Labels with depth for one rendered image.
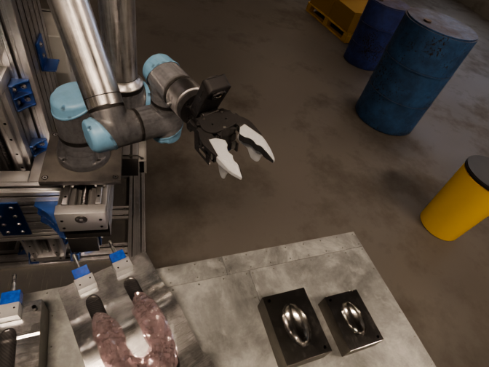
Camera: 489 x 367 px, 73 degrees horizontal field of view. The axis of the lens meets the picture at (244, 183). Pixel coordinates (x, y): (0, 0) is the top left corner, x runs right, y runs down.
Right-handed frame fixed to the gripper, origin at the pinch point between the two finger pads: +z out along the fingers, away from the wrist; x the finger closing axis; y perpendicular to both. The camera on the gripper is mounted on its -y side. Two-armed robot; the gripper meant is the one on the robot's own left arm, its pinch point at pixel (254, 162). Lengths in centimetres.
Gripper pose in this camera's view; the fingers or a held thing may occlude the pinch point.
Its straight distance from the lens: 56.1
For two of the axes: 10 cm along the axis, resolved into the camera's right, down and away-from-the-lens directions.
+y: -1.0, 6.1, 7.9
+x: -7.9, 4.3, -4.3
